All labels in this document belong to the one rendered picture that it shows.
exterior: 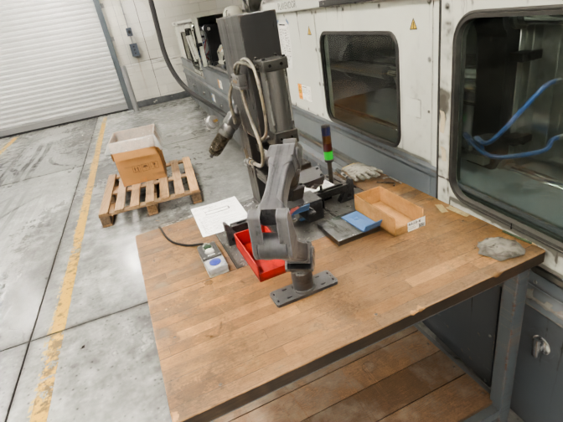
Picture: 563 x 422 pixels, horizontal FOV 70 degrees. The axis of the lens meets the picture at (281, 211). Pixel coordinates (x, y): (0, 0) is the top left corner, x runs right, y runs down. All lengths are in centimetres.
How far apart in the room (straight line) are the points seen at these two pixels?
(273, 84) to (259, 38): 16
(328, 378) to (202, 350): 87
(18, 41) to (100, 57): 155
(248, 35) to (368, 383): 142
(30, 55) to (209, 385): 997
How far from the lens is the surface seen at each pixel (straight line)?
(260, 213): 89
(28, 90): 1075
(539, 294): 157
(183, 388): 106
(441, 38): 157
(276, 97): 139
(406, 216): 155
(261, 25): 145
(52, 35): 1057
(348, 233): 143
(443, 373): 192
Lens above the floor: 166
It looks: 27 degrees down
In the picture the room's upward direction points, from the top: 10 degrees counter-clockwise
